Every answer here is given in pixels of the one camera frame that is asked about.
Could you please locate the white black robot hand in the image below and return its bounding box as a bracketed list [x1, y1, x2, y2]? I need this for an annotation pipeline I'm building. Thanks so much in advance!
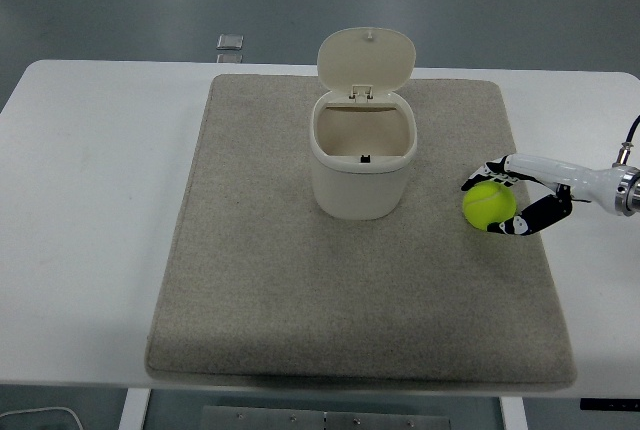
[460, 152, 627, 238]

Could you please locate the yellow-green tennis ball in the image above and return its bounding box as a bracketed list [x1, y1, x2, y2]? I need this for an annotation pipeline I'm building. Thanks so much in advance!
[461, 180, 518, 231]

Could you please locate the cream bin with flip lid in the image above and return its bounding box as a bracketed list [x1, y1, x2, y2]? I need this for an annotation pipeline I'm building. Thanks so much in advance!
[308, 25, 419, 221]

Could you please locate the black table control panel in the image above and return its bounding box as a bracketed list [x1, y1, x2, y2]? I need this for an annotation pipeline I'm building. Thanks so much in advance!
[579, 398, 640, 411]

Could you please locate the white table leg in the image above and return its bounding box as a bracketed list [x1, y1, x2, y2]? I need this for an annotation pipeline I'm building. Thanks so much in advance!
[118, 388, 151, 430]
[499, 396, 526, 430]

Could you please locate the grey beige felt mat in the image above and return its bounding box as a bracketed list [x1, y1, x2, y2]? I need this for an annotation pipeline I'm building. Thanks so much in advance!
[144, 73, 579, 391]

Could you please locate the grey metal plate with screws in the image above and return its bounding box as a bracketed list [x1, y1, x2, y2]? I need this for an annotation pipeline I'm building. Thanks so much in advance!
[202, 404, 451, 430]

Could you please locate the white cable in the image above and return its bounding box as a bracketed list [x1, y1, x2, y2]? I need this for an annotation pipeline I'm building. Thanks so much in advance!
[0, 406, 84, 430]

